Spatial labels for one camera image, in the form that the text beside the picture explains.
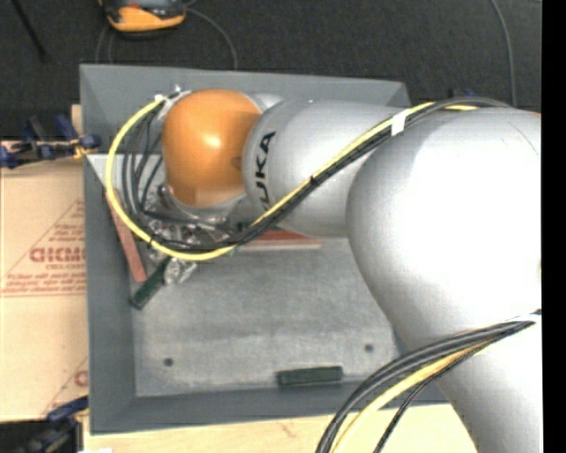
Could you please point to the red-brown flat block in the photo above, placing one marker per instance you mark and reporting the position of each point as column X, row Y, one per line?
column 287, row 242
column 131, row 253

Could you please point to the dark green flat block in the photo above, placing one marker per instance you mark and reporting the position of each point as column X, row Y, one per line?
column 148, row 287
column 310, row 376

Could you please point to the grey metal bin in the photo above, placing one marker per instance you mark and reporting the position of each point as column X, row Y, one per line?
column 245, row 309

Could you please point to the brown cardboard board, red print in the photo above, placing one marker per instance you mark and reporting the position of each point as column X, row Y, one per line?
column 38, row 328

